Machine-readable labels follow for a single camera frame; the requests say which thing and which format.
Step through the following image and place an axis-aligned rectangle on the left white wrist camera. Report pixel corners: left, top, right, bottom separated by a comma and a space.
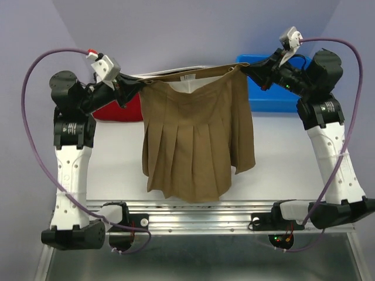
91, 55, 121, 87

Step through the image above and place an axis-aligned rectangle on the aluminium mounting rail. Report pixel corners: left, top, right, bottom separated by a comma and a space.
46, 199, 357, 235

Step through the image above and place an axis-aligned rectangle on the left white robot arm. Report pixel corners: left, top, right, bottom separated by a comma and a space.
41, 71, 151, 255

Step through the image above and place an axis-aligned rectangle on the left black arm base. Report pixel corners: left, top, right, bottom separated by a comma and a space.
99, 201, 149, 229

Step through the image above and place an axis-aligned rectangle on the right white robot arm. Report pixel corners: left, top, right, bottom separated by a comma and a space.
242, 49, 374, 231

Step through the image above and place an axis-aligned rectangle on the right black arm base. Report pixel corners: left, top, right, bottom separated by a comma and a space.
248, 200, 305, 231

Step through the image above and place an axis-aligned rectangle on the red skirt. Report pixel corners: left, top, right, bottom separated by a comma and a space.
92, 93, 143, 122

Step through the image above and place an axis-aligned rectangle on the blue plastic bin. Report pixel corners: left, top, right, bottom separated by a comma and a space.
236, 54, 311, 113

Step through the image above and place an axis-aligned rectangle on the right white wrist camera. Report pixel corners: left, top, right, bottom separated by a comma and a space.
279, 26, 303, 55

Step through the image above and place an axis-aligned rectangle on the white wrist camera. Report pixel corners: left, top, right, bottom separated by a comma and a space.
91, 55, 121, 87
279, 26, 303, 55

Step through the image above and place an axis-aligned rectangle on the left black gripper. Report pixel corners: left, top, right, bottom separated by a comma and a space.
79, 70, 145, 112

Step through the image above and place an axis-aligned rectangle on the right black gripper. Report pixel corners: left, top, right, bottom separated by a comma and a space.
245, 47, 316, 98

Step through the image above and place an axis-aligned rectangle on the tan skirt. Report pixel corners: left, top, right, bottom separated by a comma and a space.
139, 64, 255, 203

